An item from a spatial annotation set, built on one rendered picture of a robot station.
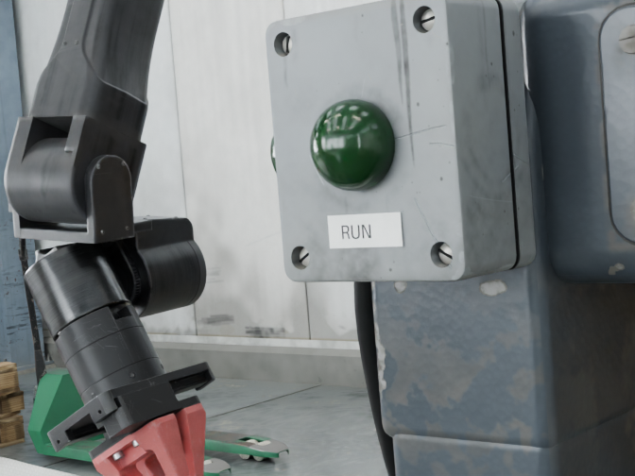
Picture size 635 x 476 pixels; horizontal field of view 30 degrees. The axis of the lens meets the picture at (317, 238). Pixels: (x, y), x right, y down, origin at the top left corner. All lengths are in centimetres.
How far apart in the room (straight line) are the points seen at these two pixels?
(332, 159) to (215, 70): 736
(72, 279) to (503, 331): 42
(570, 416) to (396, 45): 14
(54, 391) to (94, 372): 530
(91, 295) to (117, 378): 6
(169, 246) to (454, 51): 50
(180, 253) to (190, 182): 708
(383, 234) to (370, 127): 4
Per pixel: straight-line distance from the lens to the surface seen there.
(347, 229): 39
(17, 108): 910
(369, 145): 37
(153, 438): 76
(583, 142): 40
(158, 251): 84
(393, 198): 38
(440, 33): 37
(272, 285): 750
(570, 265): 41
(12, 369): 640
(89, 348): 78
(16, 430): 649
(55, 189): 77
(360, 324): 47
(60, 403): 606
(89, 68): 79
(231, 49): 763
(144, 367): 78
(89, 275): 79
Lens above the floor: 128
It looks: 3 degrees down
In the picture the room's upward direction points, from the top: 5 degrees counter-clockwise
